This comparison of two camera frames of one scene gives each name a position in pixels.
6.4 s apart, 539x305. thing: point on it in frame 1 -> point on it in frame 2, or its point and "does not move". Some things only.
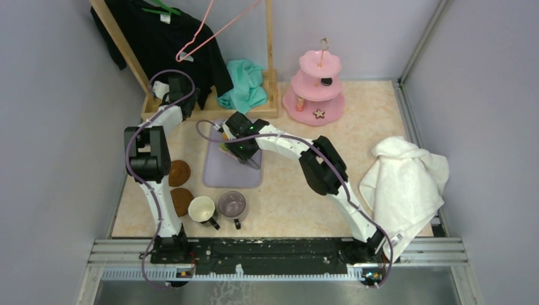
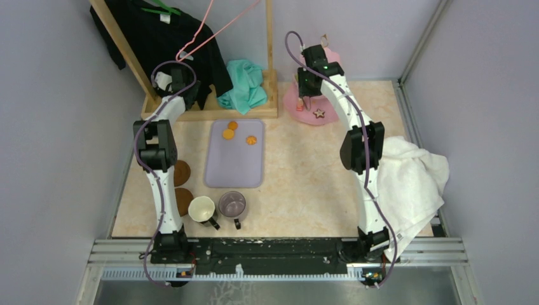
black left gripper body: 192,98 does not move
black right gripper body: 239,149 -> 304,86
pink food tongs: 248,162 -> 306,100
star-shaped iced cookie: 319,114 does not move
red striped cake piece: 300,101 does not move
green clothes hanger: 170,10 does not move
